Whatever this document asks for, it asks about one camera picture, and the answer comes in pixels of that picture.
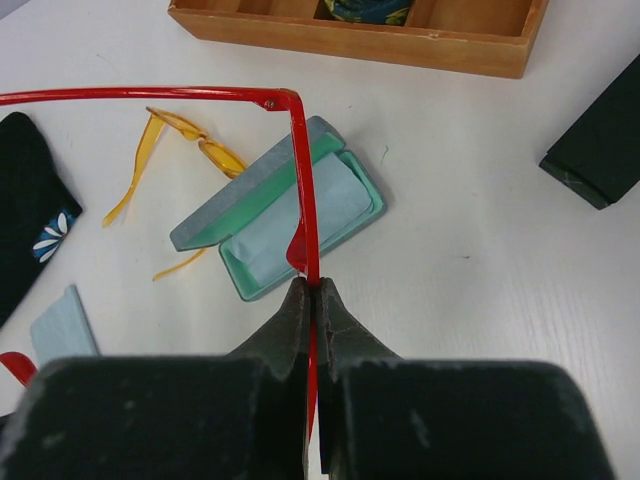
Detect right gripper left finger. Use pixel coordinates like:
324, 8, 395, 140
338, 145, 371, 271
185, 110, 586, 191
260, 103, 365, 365
0, 277, 312, 480

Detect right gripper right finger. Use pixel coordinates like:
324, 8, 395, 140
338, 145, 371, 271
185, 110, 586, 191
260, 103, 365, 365
313, 279, 615, 479

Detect red sunglasses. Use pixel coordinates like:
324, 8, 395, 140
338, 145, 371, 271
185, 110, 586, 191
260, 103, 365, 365
0, 86, 322, 474

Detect grey-blue glasses case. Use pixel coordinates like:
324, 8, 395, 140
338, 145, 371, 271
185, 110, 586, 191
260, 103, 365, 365
170, 116, 387, 301

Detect light blue cloth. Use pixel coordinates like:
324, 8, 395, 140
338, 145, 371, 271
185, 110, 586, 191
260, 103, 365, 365
234, 150, 373, 282
30, 285, 100, 367

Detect orange sunglasses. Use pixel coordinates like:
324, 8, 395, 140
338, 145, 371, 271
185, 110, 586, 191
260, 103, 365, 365
102, 105, 249, 282

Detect black folded t-shirt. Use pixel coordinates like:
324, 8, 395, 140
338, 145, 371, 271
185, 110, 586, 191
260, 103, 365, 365
1, 112, 83, 323

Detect black glasses case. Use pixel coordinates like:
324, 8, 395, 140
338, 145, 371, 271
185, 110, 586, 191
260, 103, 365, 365
539, 59, 640, 210

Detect orange wooden divider tray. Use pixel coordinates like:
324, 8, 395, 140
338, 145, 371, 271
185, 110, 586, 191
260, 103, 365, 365
168, 1, 548, 79

